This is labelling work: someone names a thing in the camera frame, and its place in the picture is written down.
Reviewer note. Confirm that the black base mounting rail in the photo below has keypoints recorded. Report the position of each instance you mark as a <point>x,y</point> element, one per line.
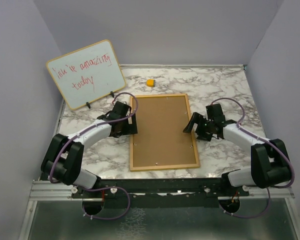
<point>161,193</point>

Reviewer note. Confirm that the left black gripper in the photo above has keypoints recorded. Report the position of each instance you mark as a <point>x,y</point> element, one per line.
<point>130,128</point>

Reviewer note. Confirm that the small whiteboard yellow rim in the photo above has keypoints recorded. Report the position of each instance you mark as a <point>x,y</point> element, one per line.
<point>87,74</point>

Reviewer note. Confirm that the yellow grey eraser block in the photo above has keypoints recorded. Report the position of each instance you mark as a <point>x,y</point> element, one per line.
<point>151,83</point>

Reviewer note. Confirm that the yellow picture frame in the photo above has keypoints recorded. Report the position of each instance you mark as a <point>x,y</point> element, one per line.
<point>160,143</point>

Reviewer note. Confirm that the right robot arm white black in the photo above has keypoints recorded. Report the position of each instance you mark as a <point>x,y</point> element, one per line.
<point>269,161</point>

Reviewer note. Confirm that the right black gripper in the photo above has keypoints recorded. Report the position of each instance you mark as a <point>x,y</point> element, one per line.
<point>198,118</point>

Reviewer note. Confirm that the aluminium extrusion rail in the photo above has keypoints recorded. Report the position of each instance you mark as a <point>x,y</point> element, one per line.
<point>46,191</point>

